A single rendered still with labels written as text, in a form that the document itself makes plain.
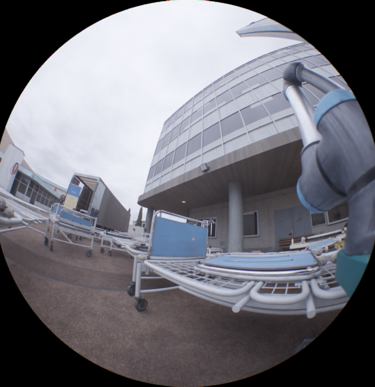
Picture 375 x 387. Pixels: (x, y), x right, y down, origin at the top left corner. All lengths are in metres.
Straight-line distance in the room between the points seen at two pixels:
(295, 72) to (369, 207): 0.66
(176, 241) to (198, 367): 1.02
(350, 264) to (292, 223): 6.49
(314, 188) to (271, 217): 6.55
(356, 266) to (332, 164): 0.18
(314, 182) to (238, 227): 4.75
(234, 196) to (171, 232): 4.40
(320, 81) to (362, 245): 0.62
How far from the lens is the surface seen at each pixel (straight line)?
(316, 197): 0.38
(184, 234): 1.25
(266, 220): 6.91
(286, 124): 5.33
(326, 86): 0.70
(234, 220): 5.06
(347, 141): 0.26
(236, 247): 4.97
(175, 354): 0.87
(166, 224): 1.12
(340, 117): 0.28
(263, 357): 0.91
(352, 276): 0.23
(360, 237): 0.23
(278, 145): 4.23
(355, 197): 0.25
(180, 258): 1.24
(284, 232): 6.67
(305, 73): 0.76
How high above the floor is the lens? 0.68
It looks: 22 degrees up
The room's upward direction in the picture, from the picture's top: 6 degrees clockwise
